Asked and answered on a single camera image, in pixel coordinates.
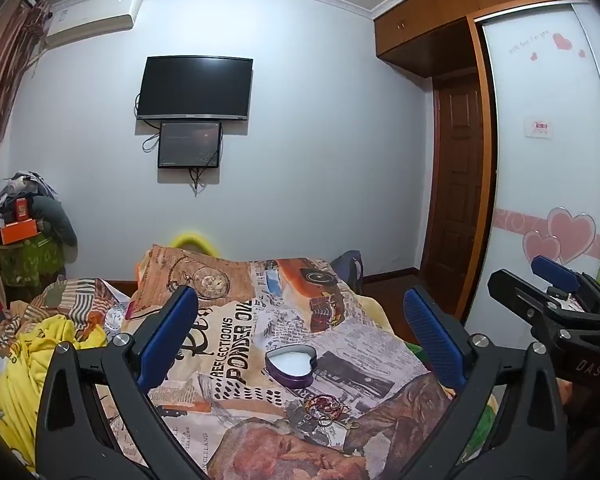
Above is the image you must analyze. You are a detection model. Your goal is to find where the orange box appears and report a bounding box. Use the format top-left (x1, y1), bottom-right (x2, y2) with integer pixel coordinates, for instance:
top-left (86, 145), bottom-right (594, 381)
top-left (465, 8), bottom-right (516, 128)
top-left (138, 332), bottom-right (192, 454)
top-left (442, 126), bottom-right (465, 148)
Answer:
top-left (1, 220), bottom-right (39, 245)

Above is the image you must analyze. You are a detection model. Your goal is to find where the pile of black-white clothes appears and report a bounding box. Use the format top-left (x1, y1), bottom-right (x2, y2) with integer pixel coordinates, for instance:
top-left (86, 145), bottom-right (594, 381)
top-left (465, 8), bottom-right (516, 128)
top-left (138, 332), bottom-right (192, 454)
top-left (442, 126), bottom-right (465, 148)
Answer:
top-left (0, 170), bottom-right (59, 221)

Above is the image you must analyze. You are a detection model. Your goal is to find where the green patterned cloth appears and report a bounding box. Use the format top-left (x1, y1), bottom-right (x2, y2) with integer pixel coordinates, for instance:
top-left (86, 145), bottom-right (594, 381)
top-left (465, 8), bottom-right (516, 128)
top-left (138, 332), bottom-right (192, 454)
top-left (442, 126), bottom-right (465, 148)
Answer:
top-left (0, 237), bottom-right (66, 289)

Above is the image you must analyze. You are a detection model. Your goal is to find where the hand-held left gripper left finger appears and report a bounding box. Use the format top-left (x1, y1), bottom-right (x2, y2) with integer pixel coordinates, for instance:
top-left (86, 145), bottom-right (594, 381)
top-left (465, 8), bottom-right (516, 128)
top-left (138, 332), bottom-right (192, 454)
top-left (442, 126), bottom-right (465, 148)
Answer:
top-left (35, 285), bottom-right (210, 480)

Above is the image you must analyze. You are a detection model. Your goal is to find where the purple heart-shaped tin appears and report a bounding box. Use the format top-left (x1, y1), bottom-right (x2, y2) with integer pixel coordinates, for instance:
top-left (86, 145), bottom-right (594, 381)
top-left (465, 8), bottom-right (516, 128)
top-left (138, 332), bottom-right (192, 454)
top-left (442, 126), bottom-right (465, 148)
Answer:
top-left (265, 345), bottom-right (320, 389)

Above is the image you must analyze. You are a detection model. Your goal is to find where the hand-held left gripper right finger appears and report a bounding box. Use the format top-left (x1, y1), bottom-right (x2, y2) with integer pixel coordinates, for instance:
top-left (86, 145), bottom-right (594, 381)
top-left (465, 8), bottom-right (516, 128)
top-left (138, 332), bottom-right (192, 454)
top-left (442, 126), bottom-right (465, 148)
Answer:
top-left (402, 285), bottom-right (568, 480)

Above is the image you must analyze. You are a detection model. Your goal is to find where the striped patchwork cloth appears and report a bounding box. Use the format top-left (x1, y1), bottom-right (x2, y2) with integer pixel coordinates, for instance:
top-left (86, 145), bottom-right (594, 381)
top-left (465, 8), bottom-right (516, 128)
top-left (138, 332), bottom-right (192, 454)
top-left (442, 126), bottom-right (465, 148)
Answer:
top-left (7, 277), bottom-right (132, 342)

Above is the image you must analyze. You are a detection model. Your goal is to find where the dark blue bag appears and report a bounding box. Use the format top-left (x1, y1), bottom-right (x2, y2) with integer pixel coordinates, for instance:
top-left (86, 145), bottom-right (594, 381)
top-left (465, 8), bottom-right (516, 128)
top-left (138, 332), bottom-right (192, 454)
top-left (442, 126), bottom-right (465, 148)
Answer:
top-left (330, 250), bottom-right (366, 294)

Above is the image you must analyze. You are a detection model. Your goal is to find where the black monitor cable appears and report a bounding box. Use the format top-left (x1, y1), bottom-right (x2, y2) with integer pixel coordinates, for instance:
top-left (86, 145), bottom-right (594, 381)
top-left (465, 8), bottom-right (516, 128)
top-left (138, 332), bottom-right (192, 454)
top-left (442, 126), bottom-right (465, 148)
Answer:
top-left (189, 165), bottom-right (207, 198)

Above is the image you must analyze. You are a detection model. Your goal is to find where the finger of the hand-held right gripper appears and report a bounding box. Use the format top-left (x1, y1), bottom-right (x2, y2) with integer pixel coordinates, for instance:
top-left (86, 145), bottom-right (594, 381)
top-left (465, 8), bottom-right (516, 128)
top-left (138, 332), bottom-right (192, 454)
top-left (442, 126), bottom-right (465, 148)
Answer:
top-left (487, 269), bottom-right (549, 332)
top-left (531, 255), bottom-right (582, 292)

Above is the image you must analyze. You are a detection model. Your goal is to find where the wooden overhead cabinet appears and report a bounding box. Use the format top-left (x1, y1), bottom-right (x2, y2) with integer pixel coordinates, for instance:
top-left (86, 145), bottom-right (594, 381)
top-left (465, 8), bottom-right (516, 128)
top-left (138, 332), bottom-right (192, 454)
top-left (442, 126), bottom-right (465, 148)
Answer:
top-left (372, 0), bottom-right (588, 79)

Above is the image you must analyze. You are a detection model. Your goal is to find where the red beaded bracelet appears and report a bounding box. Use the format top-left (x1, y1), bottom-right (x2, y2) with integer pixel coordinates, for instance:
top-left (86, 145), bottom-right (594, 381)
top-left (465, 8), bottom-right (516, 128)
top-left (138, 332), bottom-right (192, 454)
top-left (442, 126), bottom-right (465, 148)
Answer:
top-left (310, 394), bottom-right (342, 413)

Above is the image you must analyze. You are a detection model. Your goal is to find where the brown striped curtain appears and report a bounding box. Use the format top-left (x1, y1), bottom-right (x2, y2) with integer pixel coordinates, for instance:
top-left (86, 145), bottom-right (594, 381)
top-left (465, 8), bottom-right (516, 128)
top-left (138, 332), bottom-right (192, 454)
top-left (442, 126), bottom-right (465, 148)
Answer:
top-left (0, 0), bottom-right (52, 306)

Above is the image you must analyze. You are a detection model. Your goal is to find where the black wall television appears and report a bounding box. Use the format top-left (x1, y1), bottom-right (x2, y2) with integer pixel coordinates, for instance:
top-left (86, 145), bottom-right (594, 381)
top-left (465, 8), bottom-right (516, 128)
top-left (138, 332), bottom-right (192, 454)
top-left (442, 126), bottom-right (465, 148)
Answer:
top-left (136, 56), bottom-right (254, 122)

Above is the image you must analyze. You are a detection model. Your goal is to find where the green and pink blanket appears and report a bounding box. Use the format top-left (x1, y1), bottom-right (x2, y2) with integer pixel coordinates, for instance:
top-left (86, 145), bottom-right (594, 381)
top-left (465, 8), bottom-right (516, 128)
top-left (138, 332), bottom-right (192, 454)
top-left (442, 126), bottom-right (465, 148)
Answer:
top-left (462, 390), bottom-right (502, 463)

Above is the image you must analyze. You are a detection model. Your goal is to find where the brown wooden door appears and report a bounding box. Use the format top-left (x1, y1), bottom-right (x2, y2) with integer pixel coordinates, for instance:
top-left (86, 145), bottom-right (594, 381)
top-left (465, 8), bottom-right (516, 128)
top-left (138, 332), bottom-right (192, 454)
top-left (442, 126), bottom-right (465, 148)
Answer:
top-left (419, 72), bottom-right (487, 281)

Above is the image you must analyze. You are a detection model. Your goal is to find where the small black wall monitor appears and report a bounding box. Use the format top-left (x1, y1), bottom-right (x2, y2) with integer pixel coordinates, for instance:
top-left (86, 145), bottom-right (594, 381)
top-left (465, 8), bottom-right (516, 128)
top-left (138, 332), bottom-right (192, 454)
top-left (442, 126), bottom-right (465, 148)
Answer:
top-left (157, 121), bottom-right (224, 170)

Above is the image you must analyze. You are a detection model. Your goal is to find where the white wardrobe label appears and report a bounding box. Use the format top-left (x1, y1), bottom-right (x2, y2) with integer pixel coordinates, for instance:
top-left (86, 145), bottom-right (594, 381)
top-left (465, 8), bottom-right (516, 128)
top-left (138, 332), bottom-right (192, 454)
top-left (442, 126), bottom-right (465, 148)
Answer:
top-left (524, 117), bottom-right (554, 137)

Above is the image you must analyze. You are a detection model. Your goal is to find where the white air conditioner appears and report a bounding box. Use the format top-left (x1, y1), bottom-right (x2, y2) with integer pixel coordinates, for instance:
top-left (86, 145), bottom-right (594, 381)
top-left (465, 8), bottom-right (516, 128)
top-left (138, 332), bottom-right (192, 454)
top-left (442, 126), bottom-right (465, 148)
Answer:
top-left (45, 0), bottom-right (143, 51)

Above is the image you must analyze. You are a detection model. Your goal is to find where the yellow cloth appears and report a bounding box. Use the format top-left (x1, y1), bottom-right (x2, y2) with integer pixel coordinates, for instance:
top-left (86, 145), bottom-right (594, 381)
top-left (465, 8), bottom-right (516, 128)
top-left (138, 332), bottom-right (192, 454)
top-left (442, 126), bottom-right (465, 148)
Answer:
top-left (0, 314), bottom-right (109, 461)

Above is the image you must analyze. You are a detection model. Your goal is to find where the yellow chair back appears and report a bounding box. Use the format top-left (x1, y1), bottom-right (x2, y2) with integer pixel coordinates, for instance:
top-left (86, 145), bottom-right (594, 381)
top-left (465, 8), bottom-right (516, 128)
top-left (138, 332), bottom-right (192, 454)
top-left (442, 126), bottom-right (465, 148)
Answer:
top-left (172, 231), bottom-right (219, 256)

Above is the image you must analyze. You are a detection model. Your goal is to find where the newspaper-print blanket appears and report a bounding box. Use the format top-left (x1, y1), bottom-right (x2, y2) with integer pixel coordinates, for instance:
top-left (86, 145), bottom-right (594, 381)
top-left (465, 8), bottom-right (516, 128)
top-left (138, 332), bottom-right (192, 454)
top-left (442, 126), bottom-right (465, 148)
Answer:
top-left (0, 244), bottom-right (501, 480)

